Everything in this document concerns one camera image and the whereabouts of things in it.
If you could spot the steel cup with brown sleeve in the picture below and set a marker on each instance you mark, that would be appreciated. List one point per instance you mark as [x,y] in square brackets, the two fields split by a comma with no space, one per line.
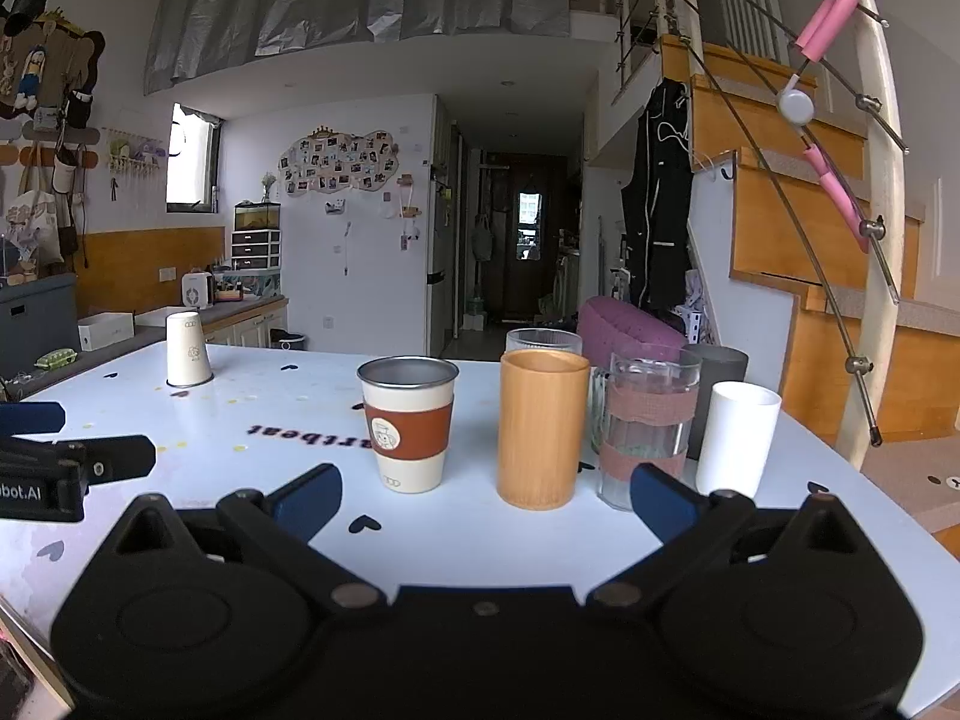
[407,427]

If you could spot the purple pouf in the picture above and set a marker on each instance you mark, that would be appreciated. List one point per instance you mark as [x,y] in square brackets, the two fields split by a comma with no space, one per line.
[622,326]

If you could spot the black hanging coat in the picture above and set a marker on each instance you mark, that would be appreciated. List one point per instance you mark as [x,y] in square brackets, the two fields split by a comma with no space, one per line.
[660,202]

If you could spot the wooden staircase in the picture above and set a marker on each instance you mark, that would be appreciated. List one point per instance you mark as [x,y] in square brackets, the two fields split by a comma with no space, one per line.
[810,255]

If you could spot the refrigerator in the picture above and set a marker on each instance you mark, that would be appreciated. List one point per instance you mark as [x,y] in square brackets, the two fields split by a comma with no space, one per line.
[441,240]

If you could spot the printed tote bag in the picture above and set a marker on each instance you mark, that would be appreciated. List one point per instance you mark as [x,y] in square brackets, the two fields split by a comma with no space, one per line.
[34,229]

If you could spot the brown wall decoration board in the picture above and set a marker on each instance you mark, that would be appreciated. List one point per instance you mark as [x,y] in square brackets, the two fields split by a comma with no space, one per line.
[45,64]

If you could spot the green packet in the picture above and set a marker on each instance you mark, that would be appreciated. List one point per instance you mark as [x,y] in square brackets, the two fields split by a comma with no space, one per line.
[56,359]

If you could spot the fish tank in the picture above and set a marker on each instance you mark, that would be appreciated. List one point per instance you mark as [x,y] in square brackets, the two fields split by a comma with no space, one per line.
[257,216]

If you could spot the window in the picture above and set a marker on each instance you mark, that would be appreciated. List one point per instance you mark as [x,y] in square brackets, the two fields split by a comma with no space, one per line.
[191,161]

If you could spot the round grey disc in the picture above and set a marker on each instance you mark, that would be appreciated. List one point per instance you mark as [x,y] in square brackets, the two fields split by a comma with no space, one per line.
[795,105]

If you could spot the grey storage box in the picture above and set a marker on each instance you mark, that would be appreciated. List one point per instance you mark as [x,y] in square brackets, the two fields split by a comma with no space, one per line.
[37,315]

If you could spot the cloud-shaped photo board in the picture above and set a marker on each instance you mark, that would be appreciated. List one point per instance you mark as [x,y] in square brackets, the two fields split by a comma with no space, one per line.
[337,163]

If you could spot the beige bear mat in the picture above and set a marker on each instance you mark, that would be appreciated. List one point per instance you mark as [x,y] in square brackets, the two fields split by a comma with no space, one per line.
[919,476]

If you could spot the kitchen counter cabinet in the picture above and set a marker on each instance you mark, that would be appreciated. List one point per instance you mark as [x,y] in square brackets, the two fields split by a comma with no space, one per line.
[240,319]

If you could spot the white cardboard box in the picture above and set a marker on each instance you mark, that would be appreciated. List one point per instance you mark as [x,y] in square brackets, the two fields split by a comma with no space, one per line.
[105,331]

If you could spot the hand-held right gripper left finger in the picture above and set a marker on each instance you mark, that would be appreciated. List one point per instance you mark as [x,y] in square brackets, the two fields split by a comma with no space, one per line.
[307,501]

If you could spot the clear glass cup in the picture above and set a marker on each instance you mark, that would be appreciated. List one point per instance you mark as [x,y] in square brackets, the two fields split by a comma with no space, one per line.
[544,340]

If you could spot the grey cup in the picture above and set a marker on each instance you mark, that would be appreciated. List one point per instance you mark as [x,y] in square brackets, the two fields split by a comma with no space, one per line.
[721,366]

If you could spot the pink foam tube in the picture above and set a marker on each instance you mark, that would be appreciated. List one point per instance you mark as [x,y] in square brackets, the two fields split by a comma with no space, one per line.
[829,15]
[836,195]

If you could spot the small white appliance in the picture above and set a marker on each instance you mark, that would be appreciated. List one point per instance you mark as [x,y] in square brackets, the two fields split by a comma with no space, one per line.
[197,288]

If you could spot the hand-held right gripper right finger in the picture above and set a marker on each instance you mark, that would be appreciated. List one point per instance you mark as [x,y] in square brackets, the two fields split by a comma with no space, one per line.
[660,501]

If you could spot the white stair railing post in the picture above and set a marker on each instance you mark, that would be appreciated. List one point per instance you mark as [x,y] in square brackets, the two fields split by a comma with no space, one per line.
[879,187]

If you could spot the grey curtain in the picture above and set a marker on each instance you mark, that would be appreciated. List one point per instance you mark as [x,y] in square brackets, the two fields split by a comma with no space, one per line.
[352,0]

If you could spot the small drawer unit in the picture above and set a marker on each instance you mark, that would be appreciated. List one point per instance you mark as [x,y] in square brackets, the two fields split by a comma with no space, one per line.
[257,249]

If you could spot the bamboo cup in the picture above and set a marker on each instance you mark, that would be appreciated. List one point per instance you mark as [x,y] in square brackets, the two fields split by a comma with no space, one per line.
[544,435]

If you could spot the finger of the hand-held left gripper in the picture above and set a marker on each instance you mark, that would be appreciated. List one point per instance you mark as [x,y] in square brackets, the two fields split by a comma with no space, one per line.
[30,418]
[116,457]

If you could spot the plain white cup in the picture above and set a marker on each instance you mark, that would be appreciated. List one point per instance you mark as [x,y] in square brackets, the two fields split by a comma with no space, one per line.
[735,442]

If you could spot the white paper cup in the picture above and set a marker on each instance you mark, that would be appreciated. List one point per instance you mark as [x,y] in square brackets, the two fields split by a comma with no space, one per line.
[187,352]

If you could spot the glass mug with pink bands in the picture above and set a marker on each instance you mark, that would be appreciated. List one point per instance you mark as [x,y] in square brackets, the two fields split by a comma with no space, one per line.
[649,424]

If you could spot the dark entrance door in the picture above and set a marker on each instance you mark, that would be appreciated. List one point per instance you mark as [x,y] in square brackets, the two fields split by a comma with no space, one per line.
[529,255]

